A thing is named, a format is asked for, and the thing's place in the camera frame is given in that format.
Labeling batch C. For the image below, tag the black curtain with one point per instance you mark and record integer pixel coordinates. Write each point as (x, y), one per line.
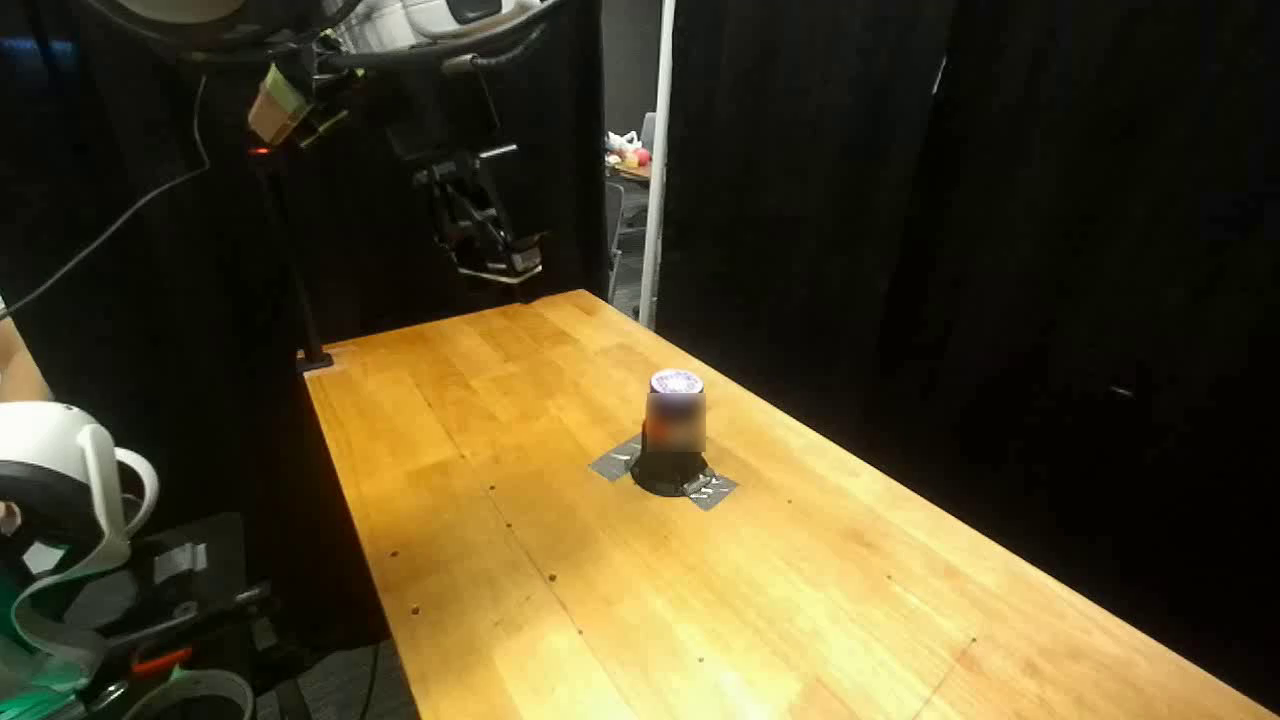
(121, 346)
(1015, 203)

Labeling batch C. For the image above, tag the black camera stand pole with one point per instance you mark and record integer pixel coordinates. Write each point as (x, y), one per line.
(306, 314)

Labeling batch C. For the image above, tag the black equipment case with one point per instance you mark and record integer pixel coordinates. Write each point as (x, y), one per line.
(186, 603)

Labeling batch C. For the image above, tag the white vertical pole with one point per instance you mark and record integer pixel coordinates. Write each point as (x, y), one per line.
(652, 162)

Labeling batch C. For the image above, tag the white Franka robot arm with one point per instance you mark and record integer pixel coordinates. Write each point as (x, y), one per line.
(402, 21)

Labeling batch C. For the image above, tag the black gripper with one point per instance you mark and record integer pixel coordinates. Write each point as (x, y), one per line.
(445, 126)

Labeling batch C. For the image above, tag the dark cup with purple base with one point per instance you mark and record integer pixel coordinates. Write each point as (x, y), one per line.
(671, 440)

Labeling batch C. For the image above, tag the white mug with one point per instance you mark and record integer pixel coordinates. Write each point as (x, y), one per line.
(55, 473)

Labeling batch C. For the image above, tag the white green paper tag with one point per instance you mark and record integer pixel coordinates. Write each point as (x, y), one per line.
(278, 106)

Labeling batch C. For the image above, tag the grey duct tape piece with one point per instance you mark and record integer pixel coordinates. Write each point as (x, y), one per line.
(710, 490)
(617, 462)

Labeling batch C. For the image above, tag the colourful background clutter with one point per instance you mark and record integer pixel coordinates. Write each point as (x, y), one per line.
(629, 148)

